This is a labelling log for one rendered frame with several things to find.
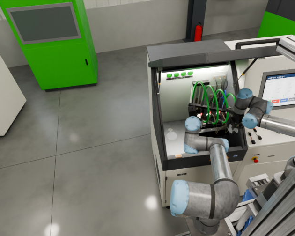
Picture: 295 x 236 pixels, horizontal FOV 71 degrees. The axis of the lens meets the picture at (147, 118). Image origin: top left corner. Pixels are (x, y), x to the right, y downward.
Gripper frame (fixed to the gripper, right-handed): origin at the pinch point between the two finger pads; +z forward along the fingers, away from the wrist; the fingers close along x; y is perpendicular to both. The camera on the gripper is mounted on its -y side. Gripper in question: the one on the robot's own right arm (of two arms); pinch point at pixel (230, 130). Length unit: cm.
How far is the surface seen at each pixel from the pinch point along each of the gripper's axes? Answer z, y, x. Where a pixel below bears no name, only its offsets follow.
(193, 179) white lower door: 67, -3, -18
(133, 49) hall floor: 125, -400, -50
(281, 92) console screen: -1, -31, 56
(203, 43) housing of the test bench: -25, -83, 4
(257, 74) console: -19, -36, 32
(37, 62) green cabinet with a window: 61, -253, -221
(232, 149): 29.9, -5.0, 10.8
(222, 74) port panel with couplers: -8, -57, 15
